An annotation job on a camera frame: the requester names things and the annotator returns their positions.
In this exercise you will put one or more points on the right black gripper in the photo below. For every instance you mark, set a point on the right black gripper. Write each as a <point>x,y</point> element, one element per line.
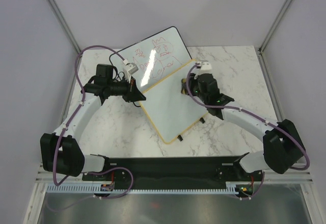
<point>192,80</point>

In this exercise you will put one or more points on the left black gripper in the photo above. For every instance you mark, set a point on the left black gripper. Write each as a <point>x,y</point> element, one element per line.
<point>130,90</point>

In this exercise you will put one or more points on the yellow black eraser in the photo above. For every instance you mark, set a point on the yellow black eraser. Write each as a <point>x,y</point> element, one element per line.
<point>183,87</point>

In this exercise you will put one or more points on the yellow framed whiteboard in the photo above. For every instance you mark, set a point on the yellow framed whiteboard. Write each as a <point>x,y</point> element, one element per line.
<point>170,112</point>

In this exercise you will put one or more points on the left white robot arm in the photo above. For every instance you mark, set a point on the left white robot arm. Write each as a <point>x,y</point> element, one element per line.
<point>60,150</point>

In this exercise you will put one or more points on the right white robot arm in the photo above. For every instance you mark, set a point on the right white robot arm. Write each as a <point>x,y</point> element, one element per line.
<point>283,148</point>

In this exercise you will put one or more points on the black framed whiteboard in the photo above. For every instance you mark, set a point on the black framed whiteboard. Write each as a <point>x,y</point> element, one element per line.
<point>156,57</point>

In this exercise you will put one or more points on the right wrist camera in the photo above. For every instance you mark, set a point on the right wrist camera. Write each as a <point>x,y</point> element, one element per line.
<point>204,66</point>

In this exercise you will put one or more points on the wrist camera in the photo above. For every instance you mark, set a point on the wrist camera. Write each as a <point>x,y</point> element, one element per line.
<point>130,68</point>
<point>204,66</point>

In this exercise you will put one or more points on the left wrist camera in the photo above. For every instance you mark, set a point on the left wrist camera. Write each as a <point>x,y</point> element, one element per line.
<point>130,68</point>

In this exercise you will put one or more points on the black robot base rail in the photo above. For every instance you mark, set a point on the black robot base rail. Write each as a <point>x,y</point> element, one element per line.
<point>173,172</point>

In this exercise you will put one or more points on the aluminium front rail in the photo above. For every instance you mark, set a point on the aluminium front rail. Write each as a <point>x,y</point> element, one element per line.
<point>288,178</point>

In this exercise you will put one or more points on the white slotted cable duct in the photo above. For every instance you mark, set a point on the white slotted cable duct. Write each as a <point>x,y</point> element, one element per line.
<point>98,188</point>

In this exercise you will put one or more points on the left aluminium frame post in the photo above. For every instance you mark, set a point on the left aluminium frame post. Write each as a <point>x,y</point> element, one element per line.
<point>63,23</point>

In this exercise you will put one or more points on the aluminium frame post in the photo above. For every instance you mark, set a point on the aluminium frame post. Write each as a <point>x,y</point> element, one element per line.
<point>63,23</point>
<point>275,24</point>

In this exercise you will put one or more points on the right aluminium frame post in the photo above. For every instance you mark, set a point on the right aluminium frame post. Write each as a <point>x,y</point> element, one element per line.
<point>275,24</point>

